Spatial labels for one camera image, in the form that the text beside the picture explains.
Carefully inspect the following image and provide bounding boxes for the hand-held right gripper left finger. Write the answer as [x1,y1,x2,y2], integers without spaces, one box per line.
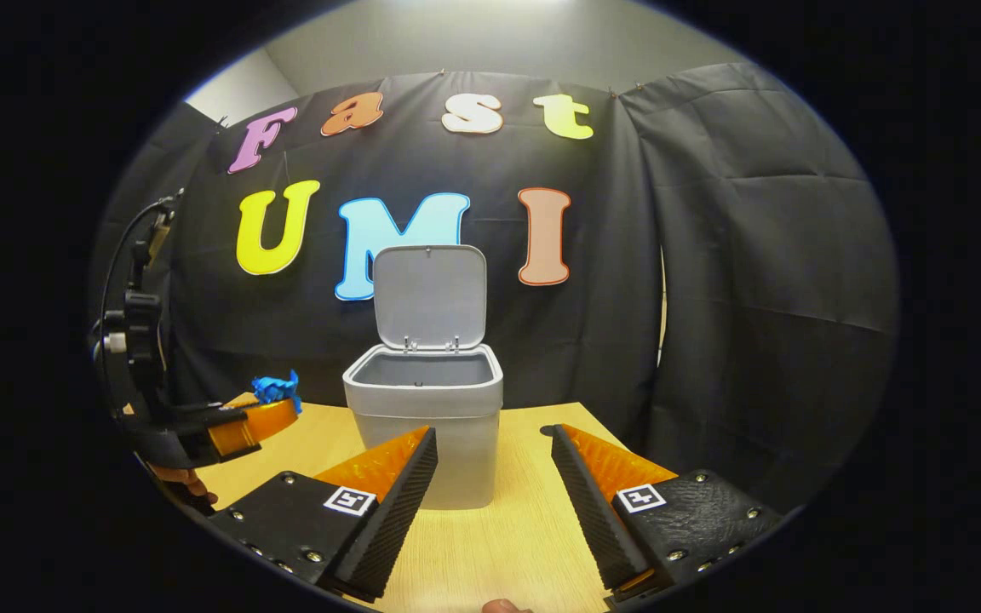
[205,426,440,604]

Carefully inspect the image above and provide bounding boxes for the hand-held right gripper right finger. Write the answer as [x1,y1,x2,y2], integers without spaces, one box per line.
[539,423,785,601]

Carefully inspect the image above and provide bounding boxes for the blue paper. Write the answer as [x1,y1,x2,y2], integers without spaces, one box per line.
[250,369,303,415]

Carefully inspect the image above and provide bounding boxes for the white desktop garbage bin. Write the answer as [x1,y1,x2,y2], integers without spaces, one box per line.
[342,244,505,512]

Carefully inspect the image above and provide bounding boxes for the wooden desktop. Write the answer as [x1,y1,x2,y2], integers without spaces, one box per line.
[192,393,653,613]

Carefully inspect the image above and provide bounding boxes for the black backdrop cloth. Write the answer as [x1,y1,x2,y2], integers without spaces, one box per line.
[90,61,900,512]

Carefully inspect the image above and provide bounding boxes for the long ceiling light panel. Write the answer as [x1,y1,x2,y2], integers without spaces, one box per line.
[405,0,572,8]

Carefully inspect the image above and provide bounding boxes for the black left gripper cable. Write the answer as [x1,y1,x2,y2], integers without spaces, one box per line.
[97,194,185,401]

